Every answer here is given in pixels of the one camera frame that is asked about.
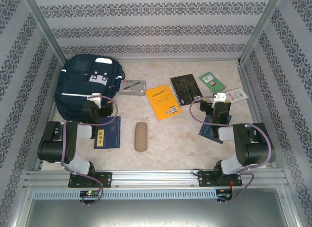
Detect blue booklet white print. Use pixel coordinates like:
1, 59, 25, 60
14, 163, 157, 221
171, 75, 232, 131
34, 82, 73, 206
198, 113, 232, 145

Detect blue book yellow label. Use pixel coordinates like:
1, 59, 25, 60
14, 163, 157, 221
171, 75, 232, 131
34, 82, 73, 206
94, 116, 122, 149

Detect green notebook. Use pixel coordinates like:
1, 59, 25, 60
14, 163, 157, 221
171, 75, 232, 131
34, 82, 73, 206
198, 71, 226, 94

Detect white packet red label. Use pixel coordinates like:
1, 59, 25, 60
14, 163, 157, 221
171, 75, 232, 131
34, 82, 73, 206
225, 87, 249, 103

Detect black notebook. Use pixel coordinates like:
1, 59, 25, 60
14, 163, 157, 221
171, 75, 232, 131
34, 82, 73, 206
170, 74, 203, 107

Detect navy blue backpack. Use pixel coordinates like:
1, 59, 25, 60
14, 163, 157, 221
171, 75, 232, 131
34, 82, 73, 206
54, 54, 126, 122

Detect grey pen box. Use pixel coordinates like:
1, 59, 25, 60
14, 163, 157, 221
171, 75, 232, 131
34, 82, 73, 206
118, 80, 147, 97

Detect beige pencil case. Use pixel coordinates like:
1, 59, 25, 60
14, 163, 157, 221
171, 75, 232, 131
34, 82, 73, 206
134, 122, 148, 152

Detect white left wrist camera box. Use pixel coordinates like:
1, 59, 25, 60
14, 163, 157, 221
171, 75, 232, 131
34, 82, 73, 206
85, 92, 102, 107

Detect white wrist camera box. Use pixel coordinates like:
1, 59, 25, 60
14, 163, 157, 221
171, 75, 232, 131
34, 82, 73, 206
211, 92, 228, 108
85, 92, 102, 107

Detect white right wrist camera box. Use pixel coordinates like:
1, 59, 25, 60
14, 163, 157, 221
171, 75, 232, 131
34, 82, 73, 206
211, 92, 228, 108

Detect aluminium table edge rail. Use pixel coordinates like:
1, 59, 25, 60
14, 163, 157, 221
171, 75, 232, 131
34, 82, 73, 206
237, 63, 278, 169
33, 63, 69, 171
65, 57, 241, 64

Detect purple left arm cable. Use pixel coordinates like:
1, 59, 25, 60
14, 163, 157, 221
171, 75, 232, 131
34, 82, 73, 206
60, 94, 119, 206

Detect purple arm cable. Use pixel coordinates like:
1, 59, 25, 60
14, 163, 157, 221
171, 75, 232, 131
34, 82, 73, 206
60, 94, 119, 206
190, 95, 273, 204

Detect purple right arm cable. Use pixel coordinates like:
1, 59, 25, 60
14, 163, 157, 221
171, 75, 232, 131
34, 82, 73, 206
190, 95, 273, 204

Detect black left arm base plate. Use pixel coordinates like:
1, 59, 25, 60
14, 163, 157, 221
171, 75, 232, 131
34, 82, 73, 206
68, 172, 113, 188

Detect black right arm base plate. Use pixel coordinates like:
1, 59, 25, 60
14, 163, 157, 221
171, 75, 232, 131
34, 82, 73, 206
197, 170, 243, 188

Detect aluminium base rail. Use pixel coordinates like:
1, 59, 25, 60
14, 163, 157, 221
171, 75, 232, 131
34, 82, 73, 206
23, 169, 286, 188

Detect slotted grey cable duct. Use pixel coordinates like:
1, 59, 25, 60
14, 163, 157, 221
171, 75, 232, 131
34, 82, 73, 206
33, 189, 217, 201

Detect aluminium frame post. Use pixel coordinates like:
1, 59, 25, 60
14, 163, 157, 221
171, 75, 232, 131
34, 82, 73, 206
20, 0, 70, 66
237, 0, 286, 65

